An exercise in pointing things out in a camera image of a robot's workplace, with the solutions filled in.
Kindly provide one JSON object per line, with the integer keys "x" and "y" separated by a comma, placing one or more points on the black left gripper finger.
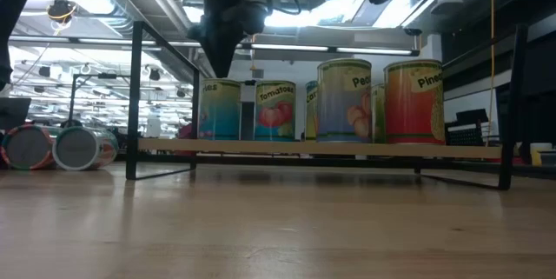
{"x": 215, "y": 55}
{"x": 230, "y": 53}

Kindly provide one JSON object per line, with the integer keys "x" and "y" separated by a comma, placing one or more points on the tomatoes label food can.
{"x": 274, "y": 114}

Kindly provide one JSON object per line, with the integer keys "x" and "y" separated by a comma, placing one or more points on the peaches label food can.
{"x": 341, "y": 109}

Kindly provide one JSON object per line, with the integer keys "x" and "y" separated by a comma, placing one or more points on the white carrot picture food can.
{"x": 78, "y": 148}

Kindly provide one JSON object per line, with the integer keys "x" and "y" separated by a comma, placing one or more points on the orange pineapple label food can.
{"x": 412, "y": 109}

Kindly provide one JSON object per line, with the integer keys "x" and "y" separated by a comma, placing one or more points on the white red green food can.
{"x": 26, "y": 148}

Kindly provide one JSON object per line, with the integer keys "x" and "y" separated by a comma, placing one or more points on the long LED light bar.
{"x": 286, "y": 47}

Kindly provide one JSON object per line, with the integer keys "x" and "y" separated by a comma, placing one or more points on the yellow and blue food can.
{"x": 311, "y": 114}

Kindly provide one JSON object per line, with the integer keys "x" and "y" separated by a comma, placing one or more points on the black ceiling dome device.
{"x": 61, "y": 11}

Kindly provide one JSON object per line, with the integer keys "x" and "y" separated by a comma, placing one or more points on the dark grey monitor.
{"x": 15, "y": 114}

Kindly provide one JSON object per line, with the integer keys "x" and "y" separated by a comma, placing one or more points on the black perforated box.
{"x": 467, "y": 136}

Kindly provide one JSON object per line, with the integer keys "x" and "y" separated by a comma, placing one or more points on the red flat box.
{"x": 517, "y": 161}

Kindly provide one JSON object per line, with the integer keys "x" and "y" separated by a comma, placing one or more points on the yellow and white container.
{"x": 538, "y": 153}

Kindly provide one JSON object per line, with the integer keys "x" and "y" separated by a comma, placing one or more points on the black frame stand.
{"x": 107, "y": 76}

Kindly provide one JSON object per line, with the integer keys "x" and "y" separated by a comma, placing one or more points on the black table frame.
{"x": 260, "y": 160}

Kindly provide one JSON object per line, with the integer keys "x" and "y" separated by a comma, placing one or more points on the wooden shelf with black frame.
{"x": 304, "y": 148}

